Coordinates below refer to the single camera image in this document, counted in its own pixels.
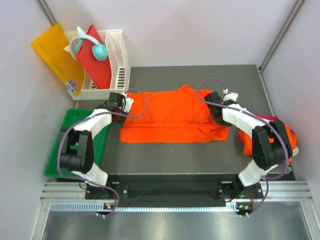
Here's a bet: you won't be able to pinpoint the orange t shirt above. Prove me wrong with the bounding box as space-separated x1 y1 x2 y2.
119 85 229 144
243 124 298 156

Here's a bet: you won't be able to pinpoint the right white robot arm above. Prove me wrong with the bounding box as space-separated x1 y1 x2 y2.
204 91 299 198

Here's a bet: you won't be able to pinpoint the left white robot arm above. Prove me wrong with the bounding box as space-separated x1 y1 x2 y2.
56 92 134 199

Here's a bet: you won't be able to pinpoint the red folder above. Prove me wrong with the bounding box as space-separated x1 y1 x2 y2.
77 32 112 89

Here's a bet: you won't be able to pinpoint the folded orange t shirt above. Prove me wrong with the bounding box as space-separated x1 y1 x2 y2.
243 124 298 156

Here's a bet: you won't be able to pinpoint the white file organizer basket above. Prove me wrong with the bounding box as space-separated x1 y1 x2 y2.
67 30 131 101

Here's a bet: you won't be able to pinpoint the green plastic tray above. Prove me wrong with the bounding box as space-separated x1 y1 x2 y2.
43 108 112 179

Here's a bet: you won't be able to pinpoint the teal cat ear headphones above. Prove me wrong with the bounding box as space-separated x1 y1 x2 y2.
63 25 109 62

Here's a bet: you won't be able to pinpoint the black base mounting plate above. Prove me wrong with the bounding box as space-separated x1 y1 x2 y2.
84 173 263 207

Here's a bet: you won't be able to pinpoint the yellow folder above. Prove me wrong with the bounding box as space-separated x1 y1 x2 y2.
31 23 85 97

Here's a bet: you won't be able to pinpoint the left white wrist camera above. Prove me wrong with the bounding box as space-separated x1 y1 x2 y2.
121 93 134 115

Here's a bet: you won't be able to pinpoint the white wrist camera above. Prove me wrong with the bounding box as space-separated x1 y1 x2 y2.
121 93 134 115
223 88 239 102

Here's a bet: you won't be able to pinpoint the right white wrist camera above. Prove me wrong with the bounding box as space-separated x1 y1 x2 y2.
223 88 239 102

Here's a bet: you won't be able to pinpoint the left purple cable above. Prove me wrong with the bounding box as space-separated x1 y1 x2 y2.
56 88 149 217

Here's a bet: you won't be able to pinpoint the purple cable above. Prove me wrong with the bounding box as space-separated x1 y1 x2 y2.
195 77 291 218
56 88 149 217

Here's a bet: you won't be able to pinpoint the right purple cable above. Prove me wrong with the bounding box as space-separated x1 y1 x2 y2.
195 77 291 218

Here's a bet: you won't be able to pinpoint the white slotted cable duct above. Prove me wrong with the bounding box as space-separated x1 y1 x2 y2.
50 201 239 213

